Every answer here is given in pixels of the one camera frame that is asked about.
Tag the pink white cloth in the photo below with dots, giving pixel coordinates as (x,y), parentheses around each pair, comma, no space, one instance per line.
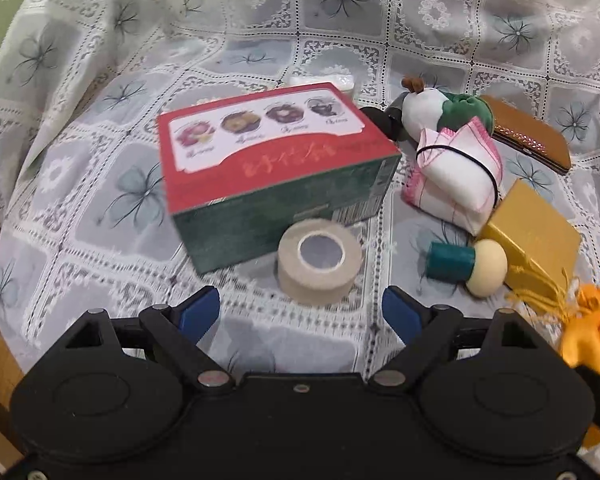
(457,175)

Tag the brown leather case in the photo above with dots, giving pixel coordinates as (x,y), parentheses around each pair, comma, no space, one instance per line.
(529,135)

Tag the gold cardboard box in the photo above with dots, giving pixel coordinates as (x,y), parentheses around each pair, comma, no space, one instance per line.
(541,246)

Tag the red green tea box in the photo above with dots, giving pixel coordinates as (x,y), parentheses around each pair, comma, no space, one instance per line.
(238,172)

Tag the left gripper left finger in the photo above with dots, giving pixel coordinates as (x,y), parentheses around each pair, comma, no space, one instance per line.
(175,333)

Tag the floral lace sofa cover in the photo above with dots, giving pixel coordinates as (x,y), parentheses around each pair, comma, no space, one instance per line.
(83,211)

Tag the beige tape roll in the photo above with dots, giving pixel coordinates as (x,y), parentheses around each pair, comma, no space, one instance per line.
(317,262)

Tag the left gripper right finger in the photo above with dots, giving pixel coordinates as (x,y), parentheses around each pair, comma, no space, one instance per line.
(427,334)

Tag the white green plush toy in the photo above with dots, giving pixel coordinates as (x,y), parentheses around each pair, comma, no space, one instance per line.
(428,107)

